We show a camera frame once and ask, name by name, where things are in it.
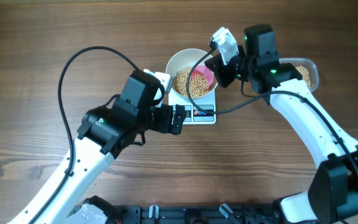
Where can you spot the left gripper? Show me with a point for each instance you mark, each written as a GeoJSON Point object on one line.
{"type": "Point", "coordinates": [165, 126]}

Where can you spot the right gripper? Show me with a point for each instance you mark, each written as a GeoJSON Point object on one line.
{"type": "Point", "coordinates": [215, 63]}

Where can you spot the pink measuring scoop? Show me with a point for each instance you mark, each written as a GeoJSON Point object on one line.
{"type": "Point", "coordinates": [206, 72]}

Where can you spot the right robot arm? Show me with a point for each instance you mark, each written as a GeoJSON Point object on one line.
{"type": "Point", "coordinates": [333, 194]}

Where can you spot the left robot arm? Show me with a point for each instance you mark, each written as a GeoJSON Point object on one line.
{"type": "Point", "coordinates": [104, 132]}

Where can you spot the white digital kitchen scale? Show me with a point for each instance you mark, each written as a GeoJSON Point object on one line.
{"type": "Point", "coordinates": [194, 116]}

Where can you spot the soybeans in bowl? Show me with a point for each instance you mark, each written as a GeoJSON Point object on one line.
{"type": "Point", "coordinates": [198, 84]}

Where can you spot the white bowl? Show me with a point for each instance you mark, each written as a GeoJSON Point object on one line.
{"type": "Point", "coordinates": [187, 58]}

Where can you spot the yellow soybeans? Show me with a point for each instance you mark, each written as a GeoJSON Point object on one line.
{"type": "Point", "coordinates": [305, 75]}

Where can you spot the clear plastic container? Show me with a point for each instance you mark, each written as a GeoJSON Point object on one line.
{"type": "Point", "coordinates": [309, 64]}

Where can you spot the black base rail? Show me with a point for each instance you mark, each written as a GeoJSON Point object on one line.
{"type": "Point", "coordinates": [246, 214]}

